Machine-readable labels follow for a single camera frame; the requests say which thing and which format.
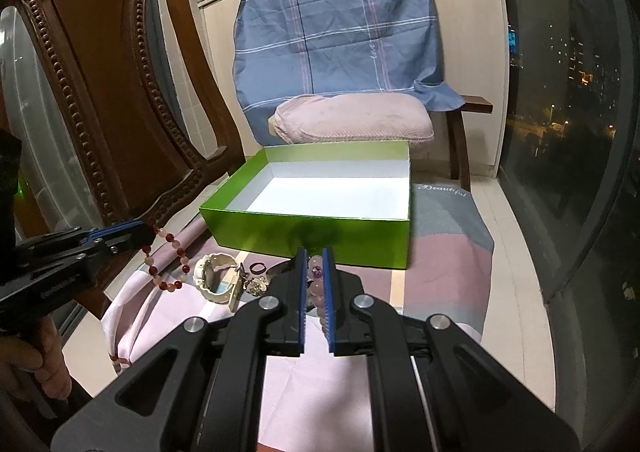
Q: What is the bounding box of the plain dark wooden chair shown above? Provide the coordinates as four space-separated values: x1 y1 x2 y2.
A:
430 96 493 180

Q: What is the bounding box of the green cardboard box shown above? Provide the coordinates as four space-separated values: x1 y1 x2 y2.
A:
199 141 413 269

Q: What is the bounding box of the glass window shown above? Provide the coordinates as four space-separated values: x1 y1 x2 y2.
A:
500 0 640 303

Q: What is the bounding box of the pink cushion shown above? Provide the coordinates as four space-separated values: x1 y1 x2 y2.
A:
267 94 435 150

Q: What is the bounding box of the pink crystal bead bracelet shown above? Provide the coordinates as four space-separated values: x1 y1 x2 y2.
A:
306 254 326 333

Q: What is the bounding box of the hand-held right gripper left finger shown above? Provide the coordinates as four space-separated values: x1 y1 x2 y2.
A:
50 247 307 452

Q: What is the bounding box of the blue checked cloth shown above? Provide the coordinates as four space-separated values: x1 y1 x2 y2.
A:
232 0 466 145

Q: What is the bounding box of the cream wristwatch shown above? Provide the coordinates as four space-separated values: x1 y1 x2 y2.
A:
192 252 246 310

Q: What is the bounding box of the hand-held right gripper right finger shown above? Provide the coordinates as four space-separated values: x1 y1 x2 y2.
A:
322 247 581 452

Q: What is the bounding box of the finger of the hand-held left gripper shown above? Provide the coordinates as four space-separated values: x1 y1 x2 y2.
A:
75 231 157 263
14 221 157 257

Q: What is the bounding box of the person's left hand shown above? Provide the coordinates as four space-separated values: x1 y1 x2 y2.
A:
0 317 72 400

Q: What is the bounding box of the carved wooden chair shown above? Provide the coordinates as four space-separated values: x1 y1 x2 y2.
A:
7 0 246 317

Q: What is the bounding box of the red and pink bead bracelet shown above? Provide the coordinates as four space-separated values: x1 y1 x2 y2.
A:
142 227 193 291

